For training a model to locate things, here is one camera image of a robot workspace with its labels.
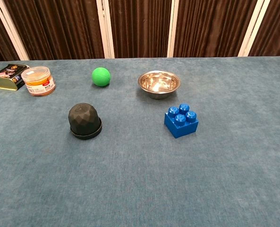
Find stainless steel bowl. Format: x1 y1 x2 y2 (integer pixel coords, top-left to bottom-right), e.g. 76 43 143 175
137 70 181 100

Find white partition frame post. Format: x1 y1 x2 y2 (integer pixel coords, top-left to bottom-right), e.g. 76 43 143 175
96 0 115 59
0 0 31 61
238 0 265 57
167 0 179 58

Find clear plastic jar orange contents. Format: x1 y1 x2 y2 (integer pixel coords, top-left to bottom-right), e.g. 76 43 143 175
21 66 57 97

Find teal felt table cloth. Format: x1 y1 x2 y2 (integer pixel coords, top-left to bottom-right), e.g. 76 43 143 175
0 55 280 227

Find blue building block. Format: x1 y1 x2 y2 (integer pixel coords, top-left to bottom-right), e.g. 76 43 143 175
164 103 199 139

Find green rubber ball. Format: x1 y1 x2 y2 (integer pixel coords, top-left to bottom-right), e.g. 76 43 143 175
92 67 111 87

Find black rectangular food tin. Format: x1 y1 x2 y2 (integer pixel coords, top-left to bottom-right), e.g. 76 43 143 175
0 63 31 91

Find black faceted cup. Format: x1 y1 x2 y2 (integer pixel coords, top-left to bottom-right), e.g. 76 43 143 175
68 102 103 140

